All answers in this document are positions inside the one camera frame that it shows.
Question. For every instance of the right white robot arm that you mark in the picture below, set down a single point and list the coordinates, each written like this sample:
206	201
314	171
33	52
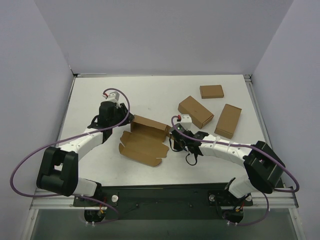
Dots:
263	167

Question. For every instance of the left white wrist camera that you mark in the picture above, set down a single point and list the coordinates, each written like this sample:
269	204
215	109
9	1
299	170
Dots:
111	97

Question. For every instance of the brown paper box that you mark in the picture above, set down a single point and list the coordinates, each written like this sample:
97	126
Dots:
144	143

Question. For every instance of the folded box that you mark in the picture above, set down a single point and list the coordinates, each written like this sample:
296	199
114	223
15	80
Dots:
200	115
228	121
211	91

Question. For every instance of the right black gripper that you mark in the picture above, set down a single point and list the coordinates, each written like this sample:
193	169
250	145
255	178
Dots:
176	137

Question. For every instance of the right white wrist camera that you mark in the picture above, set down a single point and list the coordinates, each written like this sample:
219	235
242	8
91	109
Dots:
185	121

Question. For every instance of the aluminium frame rail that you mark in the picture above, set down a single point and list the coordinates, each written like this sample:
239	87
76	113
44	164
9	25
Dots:
59	202

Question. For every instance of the folded box right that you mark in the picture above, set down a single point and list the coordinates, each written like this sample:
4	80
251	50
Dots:
228	121

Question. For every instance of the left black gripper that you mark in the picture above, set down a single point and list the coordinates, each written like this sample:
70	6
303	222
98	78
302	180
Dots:
124	113

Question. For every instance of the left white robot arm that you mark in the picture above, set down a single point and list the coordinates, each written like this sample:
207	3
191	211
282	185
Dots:
59	169

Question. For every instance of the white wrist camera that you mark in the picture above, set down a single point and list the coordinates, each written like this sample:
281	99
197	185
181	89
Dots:
111	97
185	121

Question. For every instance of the folded box far back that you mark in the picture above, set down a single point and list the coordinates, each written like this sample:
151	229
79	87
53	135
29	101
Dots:
211	91

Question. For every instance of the folded box middle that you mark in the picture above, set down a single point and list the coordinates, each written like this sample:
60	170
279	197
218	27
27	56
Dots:
200	115

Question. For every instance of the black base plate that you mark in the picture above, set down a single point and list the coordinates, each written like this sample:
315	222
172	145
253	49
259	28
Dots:
200	201

